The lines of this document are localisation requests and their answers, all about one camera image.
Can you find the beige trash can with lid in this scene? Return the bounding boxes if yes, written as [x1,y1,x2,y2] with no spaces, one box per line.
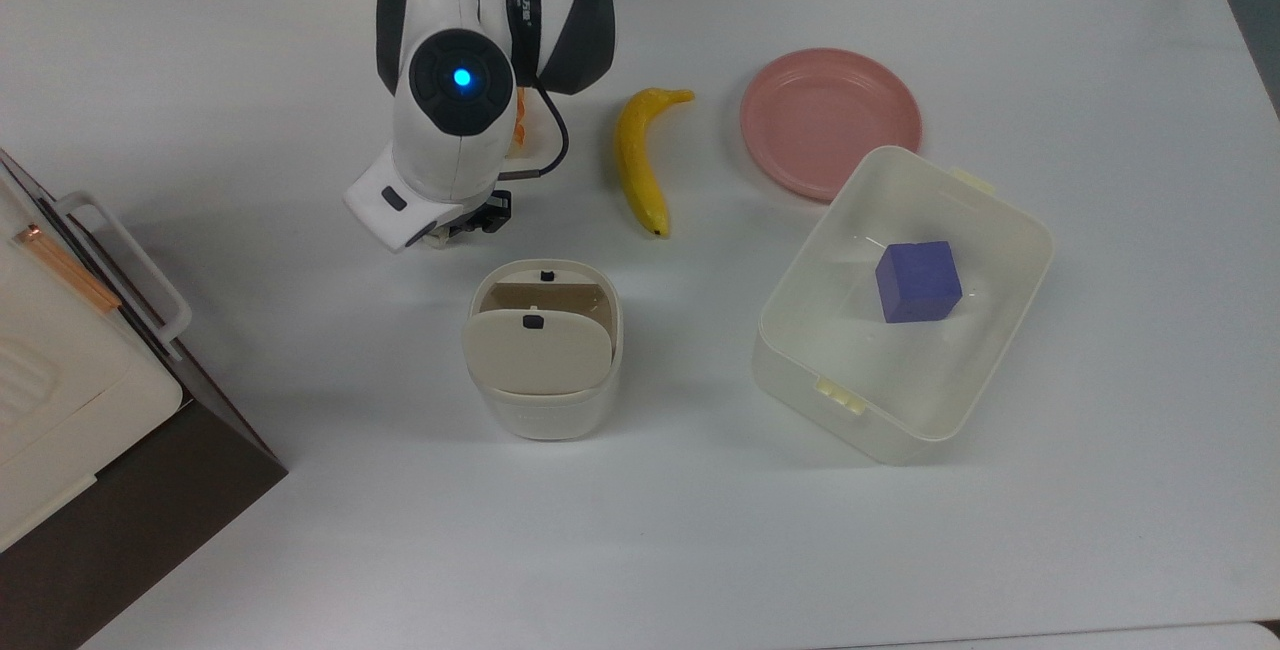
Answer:
[462,258,623,442]

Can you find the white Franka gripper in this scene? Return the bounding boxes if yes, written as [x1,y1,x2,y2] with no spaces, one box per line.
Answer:
[345,143,514,252]

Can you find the purple cube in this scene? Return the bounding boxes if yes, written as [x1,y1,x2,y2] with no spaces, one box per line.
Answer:
[875,240,964,324]

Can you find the cream cabinet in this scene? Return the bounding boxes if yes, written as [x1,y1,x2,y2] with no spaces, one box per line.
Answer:
[0,165,185,553]

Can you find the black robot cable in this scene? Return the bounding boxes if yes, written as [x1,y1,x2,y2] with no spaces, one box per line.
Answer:
[497,80,572,181]

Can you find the copper cabinet handle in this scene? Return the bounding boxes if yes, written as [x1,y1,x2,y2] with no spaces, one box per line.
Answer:
[14,224,122,313]

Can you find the pink plate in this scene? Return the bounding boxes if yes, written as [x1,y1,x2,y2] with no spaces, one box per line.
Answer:
[740,48,923,203]

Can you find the white drawer handle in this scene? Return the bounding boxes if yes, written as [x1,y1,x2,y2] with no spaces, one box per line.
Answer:
[55,191,192,347]

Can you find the yellow banana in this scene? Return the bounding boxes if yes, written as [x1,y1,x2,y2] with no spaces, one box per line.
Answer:
[614,87,696,239]

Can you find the white plastic storage box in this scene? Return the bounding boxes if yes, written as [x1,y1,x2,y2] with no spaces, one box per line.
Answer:
[752,146,1054,467]

